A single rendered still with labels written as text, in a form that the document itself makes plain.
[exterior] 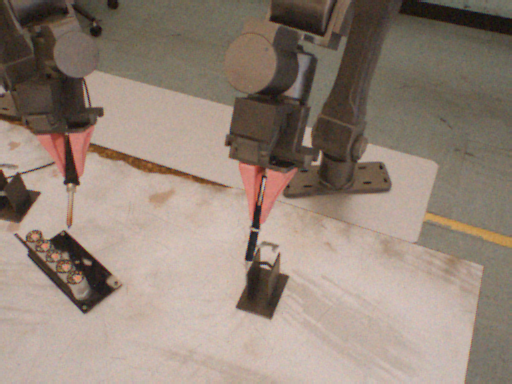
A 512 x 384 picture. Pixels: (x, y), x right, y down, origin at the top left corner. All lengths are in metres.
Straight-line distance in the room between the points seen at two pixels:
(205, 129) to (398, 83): 1.68
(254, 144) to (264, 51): 0.09
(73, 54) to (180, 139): 0.41
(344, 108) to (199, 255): 0.33
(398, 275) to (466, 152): 1.51
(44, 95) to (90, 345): 0.35
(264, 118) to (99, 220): 0.50
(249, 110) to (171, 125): 0.60
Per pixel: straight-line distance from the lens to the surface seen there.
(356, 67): 0.81
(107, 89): 1.22
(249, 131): 0.50
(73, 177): 0.81
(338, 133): 0.83
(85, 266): 0.85
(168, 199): 0.93
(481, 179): 2.21
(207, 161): 0.99
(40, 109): 0.70
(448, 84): 2.69
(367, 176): 0.96
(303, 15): 0.57
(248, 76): 0.51
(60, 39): 0.70
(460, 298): 0.85
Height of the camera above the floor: 1.42
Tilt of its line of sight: 47 degrees down
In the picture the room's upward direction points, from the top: straight up
